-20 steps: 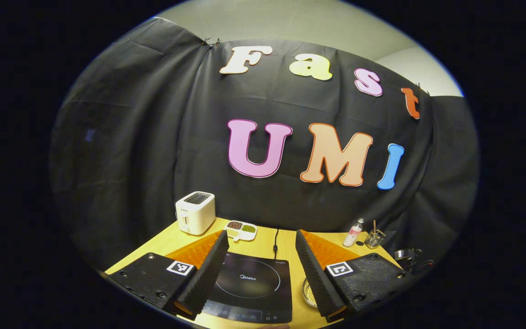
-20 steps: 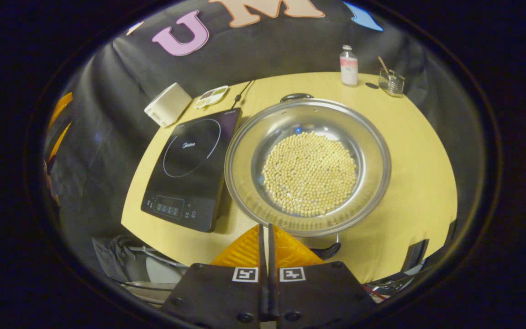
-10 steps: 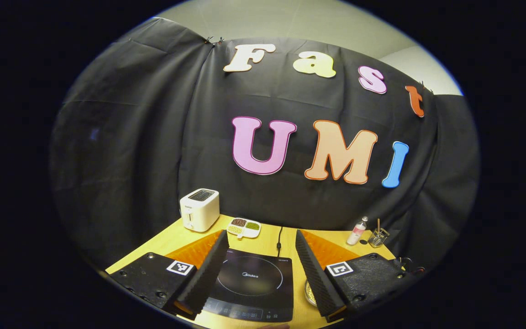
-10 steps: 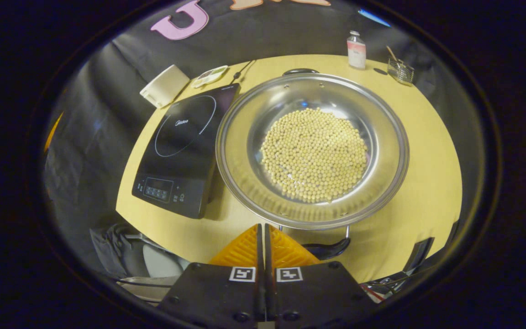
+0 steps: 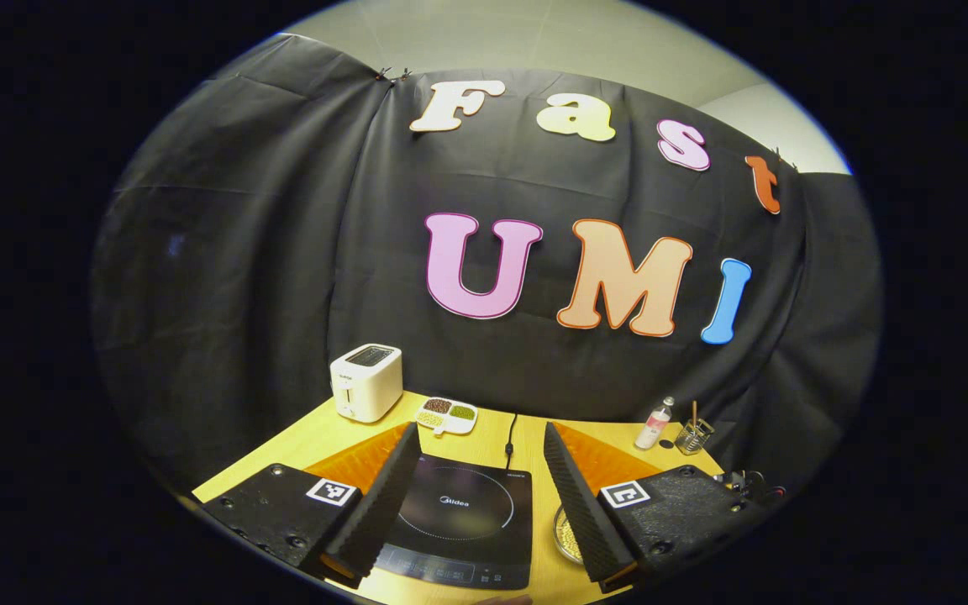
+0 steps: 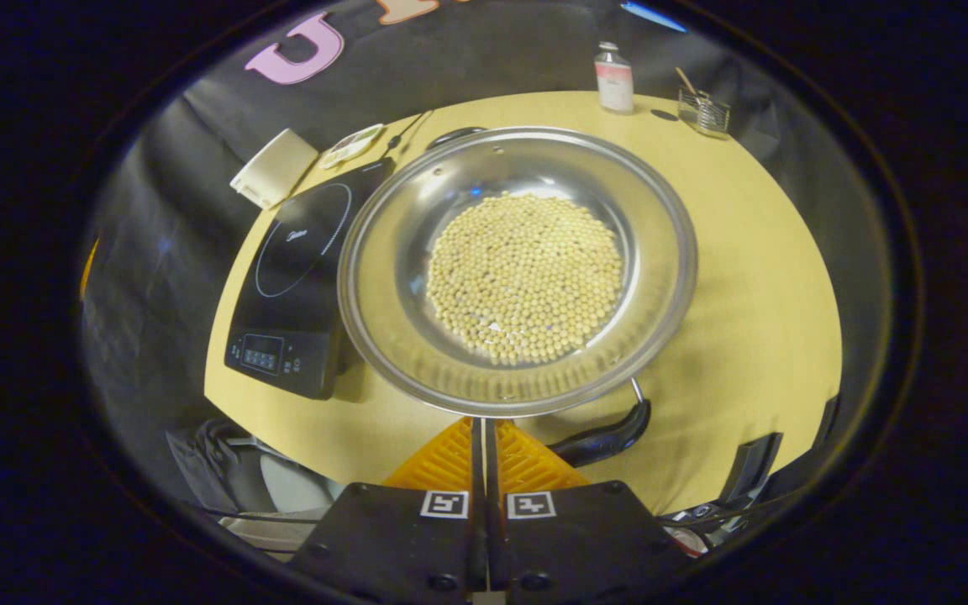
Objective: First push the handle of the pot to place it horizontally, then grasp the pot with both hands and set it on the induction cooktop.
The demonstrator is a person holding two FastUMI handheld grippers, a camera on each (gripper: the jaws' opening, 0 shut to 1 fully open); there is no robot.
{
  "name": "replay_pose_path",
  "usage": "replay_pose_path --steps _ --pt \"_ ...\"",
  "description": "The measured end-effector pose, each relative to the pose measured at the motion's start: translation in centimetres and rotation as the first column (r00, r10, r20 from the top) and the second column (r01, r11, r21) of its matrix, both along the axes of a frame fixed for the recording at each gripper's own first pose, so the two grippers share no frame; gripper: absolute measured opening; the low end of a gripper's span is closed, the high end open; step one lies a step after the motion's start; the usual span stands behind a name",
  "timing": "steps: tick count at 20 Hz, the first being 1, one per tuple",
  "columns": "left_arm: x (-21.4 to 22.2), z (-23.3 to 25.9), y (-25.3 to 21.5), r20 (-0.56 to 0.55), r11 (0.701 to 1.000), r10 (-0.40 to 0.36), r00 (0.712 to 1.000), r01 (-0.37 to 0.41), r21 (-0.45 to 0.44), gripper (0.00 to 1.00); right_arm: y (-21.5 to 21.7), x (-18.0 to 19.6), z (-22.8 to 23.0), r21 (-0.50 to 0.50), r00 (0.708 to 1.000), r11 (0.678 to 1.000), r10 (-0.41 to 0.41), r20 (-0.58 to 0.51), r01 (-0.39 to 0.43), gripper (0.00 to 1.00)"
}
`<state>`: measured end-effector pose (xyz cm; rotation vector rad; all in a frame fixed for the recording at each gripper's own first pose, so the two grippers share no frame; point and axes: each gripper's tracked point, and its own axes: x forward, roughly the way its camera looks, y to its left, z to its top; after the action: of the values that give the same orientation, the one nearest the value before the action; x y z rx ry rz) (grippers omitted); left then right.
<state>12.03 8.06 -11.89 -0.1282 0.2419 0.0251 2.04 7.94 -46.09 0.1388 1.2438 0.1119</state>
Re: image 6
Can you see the black chair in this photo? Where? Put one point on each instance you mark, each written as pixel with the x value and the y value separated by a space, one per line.
pixel 753 466

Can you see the small black disc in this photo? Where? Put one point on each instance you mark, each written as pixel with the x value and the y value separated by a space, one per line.
pixel 664 115

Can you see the white divided bean plate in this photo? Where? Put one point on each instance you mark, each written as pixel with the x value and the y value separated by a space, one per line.
pixel 351 144

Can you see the dark cloth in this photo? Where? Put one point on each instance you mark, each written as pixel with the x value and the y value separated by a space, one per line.
pixel 215 458

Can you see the clear bottle with pink label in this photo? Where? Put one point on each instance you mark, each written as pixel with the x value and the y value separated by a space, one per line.
pixel 615 84

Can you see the black induction cooktop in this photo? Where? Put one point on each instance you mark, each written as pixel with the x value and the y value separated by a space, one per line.
pixel 291 277

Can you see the white toaster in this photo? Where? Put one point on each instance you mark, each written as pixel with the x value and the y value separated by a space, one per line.
pixel 274 168

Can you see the pale grey object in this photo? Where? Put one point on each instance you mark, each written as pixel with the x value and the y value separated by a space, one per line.
pixel 299 491

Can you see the pile of yellow soybeans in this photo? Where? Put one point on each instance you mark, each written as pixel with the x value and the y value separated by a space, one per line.
pixel 526 277

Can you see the wooden stick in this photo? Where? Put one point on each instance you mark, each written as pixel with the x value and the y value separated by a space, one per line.
pixel 686 81

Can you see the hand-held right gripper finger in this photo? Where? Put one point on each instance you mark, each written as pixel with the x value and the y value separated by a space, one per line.
pixel 491 462
pixel 478 462

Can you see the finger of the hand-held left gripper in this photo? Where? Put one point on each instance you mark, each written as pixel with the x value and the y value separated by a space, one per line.
pixel 89 267

